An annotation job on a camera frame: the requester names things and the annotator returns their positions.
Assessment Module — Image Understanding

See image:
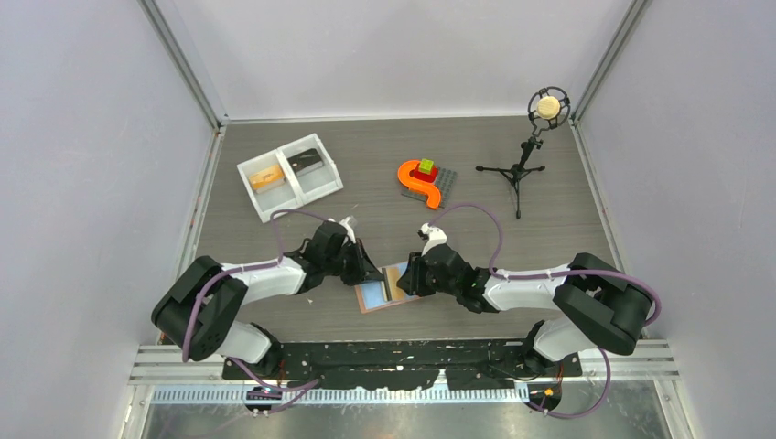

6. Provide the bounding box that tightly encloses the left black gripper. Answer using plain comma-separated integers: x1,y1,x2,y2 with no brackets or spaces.
323,238,383,286

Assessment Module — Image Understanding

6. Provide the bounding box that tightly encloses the pink leather card holder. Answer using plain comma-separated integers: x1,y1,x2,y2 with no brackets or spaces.
355,262,418,314

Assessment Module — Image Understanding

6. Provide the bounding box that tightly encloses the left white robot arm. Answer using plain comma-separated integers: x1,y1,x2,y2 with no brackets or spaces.
151,219,383,379

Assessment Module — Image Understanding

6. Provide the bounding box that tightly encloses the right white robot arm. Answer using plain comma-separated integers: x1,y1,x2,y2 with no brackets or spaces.
397,244,660,376

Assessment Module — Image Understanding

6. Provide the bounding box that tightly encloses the black card box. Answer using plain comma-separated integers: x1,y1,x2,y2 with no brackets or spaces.
286,148,324,177

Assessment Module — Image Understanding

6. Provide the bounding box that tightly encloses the orange card box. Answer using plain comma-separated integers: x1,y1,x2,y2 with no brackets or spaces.
248,164,286,194

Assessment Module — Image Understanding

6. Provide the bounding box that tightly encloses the orange S-shaped toy track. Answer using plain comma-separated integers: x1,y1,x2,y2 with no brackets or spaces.
397,160,442,209

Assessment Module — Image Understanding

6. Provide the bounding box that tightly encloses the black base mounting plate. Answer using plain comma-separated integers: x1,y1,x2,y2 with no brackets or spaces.
224,337,583,392

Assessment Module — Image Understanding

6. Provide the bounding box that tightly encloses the red toy brick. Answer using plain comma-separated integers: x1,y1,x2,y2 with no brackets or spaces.
413,163,439,183

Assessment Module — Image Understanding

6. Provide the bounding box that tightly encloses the grey toy baseplate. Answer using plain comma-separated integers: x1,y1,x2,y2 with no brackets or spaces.
399,167,458,209

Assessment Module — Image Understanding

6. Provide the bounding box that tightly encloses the white two-compartment tray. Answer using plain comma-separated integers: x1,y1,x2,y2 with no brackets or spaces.
236,134,344,223

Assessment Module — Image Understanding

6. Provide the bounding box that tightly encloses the green toy brick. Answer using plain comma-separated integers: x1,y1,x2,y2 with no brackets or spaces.
416,158,436,176

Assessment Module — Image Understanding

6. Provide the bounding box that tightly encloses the black tripod mic stand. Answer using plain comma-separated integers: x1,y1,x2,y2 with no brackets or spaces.
475,128,546,220

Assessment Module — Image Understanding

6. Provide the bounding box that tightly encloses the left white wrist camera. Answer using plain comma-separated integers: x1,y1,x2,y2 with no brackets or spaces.
339,216,357,243

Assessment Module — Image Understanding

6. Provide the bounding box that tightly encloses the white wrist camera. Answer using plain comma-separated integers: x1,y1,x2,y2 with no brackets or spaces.
339,216,357,243
418,222,447,255

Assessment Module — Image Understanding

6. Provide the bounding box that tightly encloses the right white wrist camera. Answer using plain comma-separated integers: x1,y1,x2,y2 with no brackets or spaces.
418,222,447,255

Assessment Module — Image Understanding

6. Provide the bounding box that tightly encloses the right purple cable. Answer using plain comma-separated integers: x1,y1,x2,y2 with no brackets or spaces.
428,202,663,421

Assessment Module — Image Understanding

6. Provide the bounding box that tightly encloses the purple cable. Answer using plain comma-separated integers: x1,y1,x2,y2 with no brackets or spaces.
428,202,663,421
181,209,340,416

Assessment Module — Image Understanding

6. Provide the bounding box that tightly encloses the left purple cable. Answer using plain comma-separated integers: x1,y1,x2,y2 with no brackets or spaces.
181,209,340,416

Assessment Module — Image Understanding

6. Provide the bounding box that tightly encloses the microphone with shock mount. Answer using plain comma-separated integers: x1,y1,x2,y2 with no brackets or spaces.
527,86,571,134

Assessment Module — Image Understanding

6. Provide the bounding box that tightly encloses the aluminium frame rail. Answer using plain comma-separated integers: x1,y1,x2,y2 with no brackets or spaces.
129,340,680,405

